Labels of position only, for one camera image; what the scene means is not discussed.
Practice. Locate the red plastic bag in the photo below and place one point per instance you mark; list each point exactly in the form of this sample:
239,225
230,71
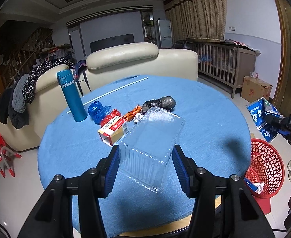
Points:
110,116

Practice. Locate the brown cardboard box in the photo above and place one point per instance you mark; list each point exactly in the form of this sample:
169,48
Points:
254,89

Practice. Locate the dark clothes on sofa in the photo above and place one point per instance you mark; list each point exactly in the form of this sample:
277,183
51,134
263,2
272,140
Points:
14,100

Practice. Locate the wooden baby crib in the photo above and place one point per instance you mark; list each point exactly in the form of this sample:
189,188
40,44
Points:
226,61

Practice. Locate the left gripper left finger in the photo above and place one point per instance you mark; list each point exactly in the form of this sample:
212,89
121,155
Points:
107,169

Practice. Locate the red white floor tool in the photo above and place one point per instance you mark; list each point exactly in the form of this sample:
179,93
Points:
6,155

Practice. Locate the teal thermos bottle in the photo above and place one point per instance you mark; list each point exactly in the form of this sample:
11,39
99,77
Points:
66,81

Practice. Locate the blue milk carton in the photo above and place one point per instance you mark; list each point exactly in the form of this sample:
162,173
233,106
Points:
258,110

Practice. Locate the red plastic mesh basket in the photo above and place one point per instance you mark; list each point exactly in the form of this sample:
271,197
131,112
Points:
266,168

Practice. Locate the red white medicine box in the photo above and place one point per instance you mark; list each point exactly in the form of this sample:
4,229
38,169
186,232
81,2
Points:
113,130

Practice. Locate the blue plastic bag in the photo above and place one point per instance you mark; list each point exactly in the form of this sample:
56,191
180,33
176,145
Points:
98,112

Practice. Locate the white refrigerator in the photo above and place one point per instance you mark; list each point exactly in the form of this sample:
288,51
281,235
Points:
164,33

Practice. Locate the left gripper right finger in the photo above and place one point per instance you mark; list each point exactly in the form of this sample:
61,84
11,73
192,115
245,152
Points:
185,168

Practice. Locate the beige curtain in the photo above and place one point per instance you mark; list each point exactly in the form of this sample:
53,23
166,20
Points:
196,18

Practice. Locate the black plastic bag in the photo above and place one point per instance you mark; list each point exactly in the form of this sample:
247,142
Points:
167,103

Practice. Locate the cream leather sofa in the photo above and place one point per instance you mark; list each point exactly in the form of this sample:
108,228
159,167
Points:
103,67

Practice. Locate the clear plastic container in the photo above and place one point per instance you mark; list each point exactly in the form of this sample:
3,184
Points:
145,151

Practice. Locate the white thin stick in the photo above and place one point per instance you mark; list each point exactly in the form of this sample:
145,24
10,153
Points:
119,94

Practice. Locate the orange wrapper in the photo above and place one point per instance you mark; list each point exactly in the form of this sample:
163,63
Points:
130,115

